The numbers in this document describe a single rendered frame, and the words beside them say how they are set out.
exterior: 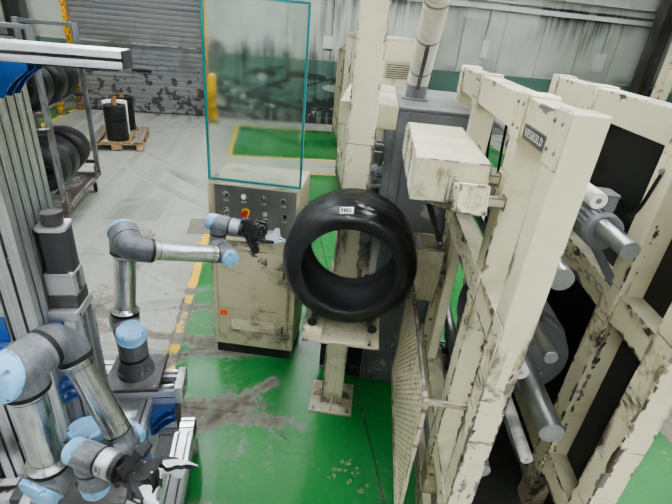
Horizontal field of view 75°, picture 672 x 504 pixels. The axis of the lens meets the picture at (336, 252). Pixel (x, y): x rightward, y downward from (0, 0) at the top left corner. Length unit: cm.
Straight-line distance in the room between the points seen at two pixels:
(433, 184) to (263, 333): 194
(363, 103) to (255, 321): 167
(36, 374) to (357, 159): 148
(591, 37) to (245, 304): 1155
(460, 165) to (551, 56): 1131
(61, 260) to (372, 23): 145
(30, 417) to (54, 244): 48
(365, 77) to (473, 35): 979
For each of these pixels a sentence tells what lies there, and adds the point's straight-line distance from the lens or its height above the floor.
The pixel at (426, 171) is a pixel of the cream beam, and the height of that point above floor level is 174.
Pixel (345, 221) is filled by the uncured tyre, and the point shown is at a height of 143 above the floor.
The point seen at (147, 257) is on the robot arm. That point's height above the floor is 128.
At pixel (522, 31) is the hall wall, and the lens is 1229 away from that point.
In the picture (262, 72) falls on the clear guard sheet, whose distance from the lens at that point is 250.
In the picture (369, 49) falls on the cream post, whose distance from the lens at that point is 203.
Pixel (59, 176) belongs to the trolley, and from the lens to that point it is 515.
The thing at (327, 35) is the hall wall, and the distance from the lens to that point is 1087.
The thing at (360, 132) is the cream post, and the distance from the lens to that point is 207.
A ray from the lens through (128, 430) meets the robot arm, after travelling 155.
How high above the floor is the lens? 213
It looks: 27 degrees down
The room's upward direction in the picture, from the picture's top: 6 degrees clockwise
